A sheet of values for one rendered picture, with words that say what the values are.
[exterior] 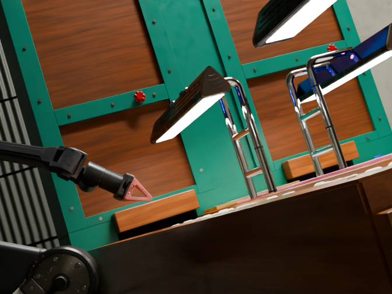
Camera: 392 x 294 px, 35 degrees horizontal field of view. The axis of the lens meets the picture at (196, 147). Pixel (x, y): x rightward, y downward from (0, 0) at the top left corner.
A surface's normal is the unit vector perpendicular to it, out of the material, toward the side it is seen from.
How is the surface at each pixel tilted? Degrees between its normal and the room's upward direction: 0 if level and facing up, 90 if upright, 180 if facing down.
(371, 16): 90
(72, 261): 89
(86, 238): 90
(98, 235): 90
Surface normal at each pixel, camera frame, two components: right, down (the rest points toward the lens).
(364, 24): 0.11, -0.14
